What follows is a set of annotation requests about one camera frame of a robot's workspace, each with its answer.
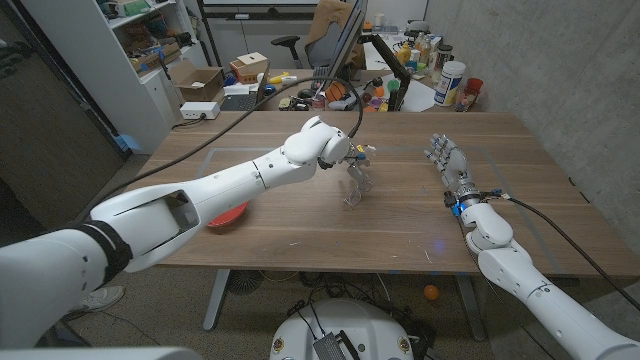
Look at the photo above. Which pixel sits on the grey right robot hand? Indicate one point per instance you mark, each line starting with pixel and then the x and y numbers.
pixel 455 162

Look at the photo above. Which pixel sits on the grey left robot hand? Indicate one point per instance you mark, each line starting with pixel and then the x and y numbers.
pixel 361 172

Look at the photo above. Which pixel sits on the clear frame glasses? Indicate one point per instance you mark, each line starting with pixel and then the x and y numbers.
pixel 352 200

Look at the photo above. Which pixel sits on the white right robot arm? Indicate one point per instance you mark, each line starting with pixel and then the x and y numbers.
pixel 520 265

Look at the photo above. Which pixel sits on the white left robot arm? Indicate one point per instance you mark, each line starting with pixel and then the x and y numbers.
pixel 225 185

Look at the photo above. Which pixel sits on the red bowl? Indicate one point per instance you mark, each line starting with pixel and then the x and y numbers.
pixel 227 218

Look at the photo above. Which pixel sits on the white game controller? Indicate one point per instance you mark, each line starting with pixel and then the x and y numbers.
pixel 342 105

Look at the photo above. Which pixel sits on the white paper sheet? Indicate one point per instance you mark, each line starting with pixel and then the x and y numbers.
pixel 420 97

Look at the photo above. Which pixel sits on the white canister blue label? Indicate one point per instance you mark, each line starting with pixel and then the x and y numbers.
pixel 448 85

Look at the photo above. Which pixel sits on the orange toy basketball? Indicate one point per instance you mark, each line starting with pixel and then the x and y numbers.
pixel 335 92

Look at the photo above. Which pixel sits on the wooden desk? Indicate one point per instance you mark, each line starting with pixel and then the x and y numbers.
pixel 302 86

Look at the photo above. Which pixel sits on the yellow bottle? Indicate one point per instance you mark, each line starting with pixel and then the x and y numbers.
pixel 403 54

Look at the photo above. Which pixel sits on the yellow toy banana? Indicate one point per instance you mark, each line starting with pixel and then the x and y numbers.
pixel 279 77

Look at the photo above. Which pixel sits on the grey office chair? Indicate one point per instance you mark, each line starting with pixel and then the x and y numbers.
pixel 325 50

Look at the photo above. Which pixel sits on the black computer monitor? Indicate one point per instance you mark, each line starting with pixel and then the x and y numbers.
pixel 345 45

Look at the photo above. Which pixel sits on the small orange ball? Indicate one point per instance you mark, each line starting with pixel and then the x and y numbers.
pixel 431 292

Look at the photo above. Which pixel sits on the black laptop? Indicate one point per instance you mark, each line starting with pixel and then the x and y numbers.
pixel 240 101

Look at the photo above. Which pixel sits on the grey metal table leg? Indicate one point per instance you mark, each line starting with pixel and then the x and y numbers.
pixel 470 307
pixel 216 300

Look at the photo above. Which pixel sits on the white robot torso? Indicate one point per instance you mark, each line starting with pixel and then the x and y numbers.
pixel 360 325

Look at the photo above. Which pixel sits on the small wooden box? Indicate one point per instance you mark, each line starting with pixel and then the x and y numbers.
pixel 250 65

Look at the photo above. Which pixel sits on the round grey grille disc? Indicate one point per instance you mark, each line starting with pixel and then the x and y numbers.
pixel 245 281

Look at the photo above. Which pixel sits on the tan jacket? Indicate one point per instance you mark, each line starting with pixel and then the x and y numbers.
pixel 327 15

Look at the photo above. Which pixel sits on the white power box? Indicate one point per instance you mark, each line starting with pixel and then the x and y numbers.
pixel 200 110

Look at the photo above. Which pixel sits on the open cardboard box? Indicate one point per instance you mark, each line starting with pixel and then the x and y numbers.
pixel 200 87

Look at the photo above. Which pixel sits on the white shelf unit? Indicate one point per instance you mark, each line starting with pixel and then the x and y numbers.
pixel 100 75

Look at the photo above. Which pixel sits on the person in dark trousers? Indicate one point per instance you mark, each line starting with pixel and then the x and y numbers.
pixel 100 297

